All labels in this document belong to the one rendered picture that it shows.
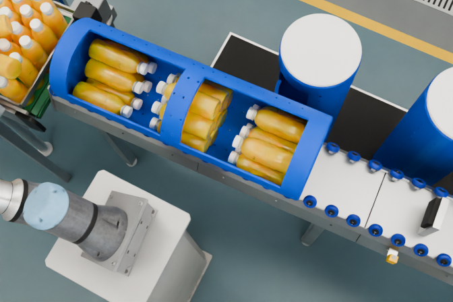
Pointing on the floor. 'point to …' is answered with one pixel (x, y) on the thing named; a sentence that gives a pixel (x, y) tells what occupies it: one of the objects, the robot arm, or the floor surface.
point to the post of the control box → (32, 153)
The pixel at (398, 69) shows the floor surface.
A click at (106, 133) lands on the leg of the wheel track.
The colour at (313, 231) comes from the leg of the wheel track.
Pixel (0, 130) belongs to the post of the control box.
